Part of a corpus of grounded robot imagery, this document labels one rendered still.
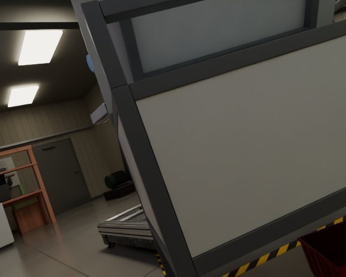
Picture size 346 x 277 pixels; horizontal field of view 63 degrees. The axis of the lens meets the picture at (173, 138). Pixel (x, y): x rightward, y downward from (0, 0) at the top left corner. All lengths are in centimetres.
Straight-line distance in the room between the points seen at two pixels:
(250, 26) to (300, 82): 65
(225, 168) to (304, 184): 20
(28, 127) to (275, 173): 913
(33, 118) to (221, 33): 871
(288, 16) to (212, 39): 40
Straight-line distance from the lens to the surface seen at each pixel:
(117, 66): 64
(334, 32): 88
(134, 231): 209
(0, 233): 611
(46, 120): 973
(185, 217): 63
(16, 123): 958
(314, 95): 79
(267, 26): 144
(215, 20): 128
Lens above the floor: 63
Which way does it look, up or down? 2 degrees up
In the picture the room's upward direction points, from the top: 20 degrees counter-clockwise
